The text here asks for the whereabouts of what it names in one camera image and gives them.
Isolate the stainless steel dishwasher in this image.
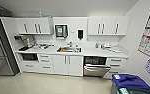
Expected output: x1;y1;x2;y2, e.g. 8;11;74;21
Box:
83;55;112;79

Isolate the chrome faucet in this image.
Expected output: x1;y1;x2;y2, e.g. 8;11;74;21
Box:
66;41;74;48

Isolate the stainless steel sink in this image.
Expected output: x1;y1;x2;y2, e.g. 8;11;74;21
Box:
56;46;83;54

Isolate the black soap dispenser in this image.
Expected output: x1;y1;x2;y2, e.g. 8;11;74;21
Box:
77;29;85;41

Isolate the white two-door sink cabinet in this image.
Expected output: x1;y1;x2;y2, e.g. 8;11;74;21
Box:
52;54;84;77

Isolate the steel paper towel dispenser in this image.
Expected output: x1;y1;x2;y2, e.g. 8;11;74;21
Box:
54;24;70;40

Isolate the blue dish soap bottle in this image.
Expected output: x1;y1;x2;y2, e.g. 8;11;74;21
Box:
94;41;100;49

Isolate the dish tray with cups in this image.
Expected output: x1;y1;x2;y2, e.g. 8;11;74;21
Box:
35;42;54;51

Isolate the white drawer unit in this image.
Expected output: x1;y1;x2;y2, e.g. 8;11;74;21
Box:
106;57;127;80
38;53;54;75

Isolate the grey white dish cloth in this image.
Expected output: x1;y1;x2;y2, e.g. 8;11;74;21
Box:
111;46;125;54

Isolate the built-in black microwave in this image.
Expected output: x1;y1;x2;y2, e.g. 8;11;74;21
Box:
20;52;40;62

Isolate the blue spray bottle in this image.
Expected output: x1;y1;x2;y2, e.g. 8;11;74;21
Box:
38;11;43;20

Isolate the white wide drawer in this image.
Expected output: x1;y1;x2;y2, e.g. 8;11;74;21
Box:
20;61;41;73

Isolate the blue lid recycling bin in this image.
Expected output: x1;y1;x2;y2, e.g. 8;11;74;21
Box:
111;73;150;92

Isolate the stainless steel refrigerator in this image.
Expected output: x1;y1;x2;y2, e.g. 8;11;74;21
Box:
0;18;21;77

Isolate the green lid bin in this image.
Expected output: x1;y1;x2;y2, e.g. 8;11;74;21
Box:
118;87;150;94

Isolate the wire dishwasher rack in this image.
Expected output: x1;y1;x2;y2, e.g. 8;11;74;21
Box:
85;57;107;66

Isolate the white wall cabinet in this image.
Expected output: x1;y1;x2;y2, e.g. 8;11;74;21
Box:
87;15;131;37
14;17;54;36

